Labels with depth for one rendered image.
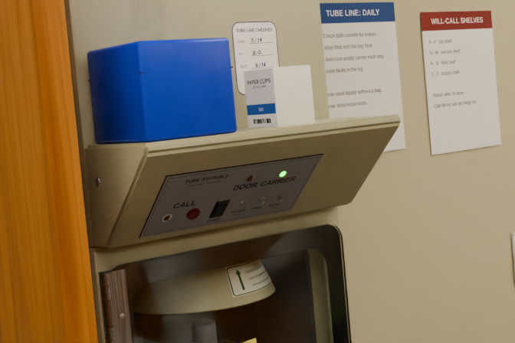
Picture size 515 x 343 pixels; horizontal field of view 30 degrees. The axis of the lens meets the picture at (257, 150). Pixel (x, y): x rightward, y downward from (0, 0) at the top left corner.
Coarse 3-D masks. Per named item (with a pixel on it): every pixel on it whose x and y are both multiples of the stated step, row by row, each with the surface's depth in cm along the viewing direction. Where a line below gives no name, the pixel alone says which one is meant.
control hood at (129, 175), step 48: (144, 144) 84; (192, 144) 87; (240, 144) 90; (288, 144) 94; (336, 144) 99; (384, 144) 104; (96, 192) 92; (144, 192) 88; (336, 192) 107; (96, 240) 93; (144, 240) 93
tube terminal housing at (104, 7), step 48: (96, 0) 94; (144, 0) 97; (192, 0) 101; (240, 0) 104; (288, 0) 108; (96, 48) 94; (288, 48) 108; (240, 96) 104; (96, 144) 93; (192, 240) 100; (96, 288) 94
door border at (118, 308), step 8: (112, 272) 93; (120, 272) 94; (112, 280) 93; (120, 280) 94; (112, 288) 93; (120, 288) 94; (112, 296) 93; (120, 296) 94; (104, 304) 93; (112, 304) 93; (120, 304) 94; (112, 312) 93; (120, 312) 94; (128, 312) 94; (112, 320) 93; (120, 320) 94; (128, 320) 94; (120, 328) 94; (128, 328) 94; (120, 336) 94; (128, 336) 94
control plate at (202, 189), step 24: (216, 168) 91; (240, 168) 93; (264, 168) 95; (288, 168) 97; (312, 168) 100; (168, 192) 89; (192, 192) 92; (216, 192) 94; (240, 192) 96; (264, 192) 98; (288, 192) 101; (240, 216) 99
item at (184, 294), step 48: (240, 240) 103; (288, 240) 106; (336, 240) 111; (144, 288) 95; (192, 288) 99; (240, 288) 102; (288, 288) 106; (336, 288) 111; (144, 336) 95; (192, 336) 99; (240, 336) 102; (288, 336) 106; (336, 336) 110
